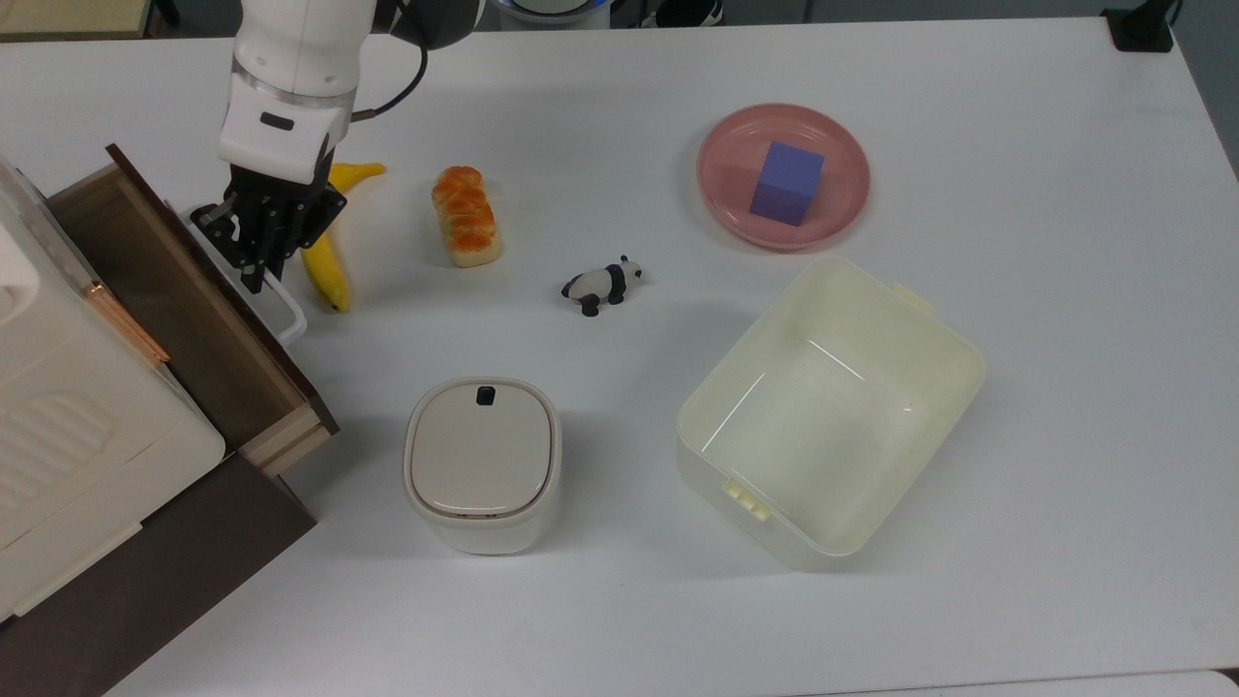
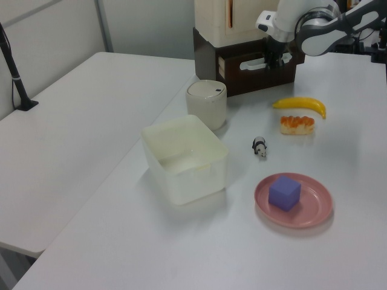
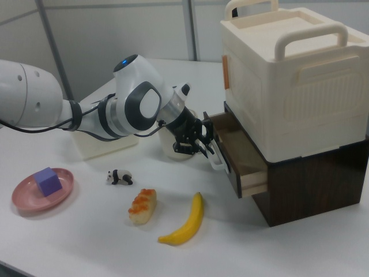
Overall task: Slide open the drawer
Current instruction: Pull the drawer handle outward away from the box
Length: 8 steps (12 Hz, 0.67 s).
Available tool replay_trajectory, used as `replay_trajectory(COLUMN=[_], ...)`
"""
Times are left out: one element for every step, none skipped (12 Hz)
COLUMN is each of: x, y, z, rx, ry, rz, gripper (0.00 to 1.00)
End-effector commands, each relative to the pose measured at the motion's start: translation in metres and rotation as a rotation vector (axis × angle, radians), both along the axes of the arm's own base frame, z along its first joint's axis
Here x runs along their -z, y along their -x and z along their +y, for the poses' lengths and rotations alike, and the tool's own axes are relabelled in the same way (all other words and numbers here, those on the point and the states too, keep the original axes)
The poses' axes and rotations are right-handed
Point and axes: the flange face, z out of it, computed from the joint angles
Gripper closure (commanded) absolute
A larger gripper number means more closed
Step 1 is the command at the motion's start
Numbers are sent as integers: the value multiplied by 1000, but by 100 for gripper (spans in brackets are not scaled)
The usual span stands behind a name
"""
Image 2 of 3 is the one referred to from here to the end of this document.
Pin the toy bread with orange topping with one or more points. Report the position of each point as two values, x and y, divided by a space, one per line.
297 125

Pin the dark brown drawer cabinet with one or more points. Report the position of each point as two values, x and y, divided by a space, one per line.
204 60

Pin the small beige lidded trash can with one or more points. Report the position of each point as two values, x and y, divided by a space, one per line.
208 111

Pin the black pole with base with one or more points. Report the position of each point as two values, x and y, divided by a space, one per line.
15 75

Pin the pink plastic plate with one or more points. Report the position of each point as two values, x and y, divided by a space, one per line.
314 208

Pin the cream toy microwave box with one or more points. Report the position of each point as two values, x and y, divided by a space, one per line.
211 21

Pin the yellow toy banana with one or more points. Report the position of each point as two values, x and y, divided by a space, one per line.
302 102

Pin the white plastic storage bin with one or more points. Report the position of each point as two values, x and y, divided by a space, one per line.
187 181

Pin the purple cube block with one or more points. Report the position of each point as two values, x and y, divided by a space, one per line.
284 193

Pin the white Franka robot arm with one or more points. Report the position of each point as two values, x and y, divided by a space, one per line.
320 33

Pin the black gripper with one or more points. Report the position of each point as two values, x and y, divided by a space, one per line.
274 45

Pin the toy panda figure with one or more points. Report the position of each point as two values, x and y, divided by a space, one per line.
259 146

